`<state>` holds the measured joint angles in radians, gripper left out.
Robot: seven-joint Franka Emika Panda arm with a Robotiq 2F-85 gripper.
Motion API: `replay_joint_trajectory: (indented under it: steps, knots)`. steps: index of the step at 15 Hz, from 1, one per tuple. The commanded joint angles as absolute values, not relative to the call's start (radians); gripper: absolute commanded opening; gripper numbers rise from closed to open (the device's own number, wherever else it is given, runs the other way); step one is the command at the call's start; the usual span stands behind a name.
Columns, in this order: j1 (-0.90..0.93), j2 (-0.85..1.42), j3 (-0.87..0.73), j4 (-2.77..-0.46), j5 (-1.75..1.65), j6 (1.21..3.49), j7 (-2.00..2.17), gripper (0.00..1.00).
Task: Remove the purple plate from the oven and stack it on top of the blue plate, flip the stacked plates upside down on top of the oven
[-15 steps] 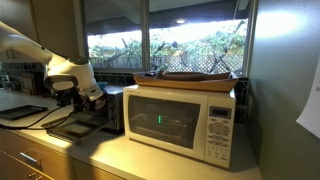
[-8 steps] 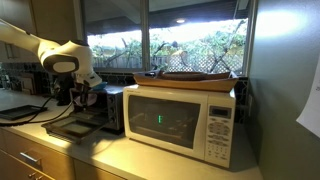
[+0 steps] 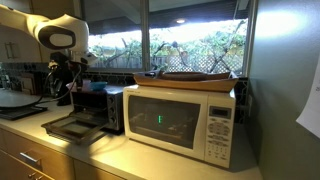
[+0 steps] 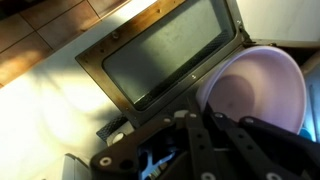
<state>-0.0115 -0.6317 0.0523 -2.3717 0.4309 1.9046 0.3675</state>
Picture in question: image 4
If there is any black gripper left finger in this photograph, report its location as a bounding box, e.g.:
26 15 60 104
89 97 216 180

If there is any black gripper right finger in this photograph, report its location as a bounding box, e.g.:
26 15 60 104
199 102 320 180

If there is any purple plastic plate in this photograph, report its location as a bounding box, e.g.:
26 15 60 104
195 45 308 136

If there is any toaster oven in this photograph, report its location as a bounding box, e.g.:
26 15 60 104
74 0 253 130

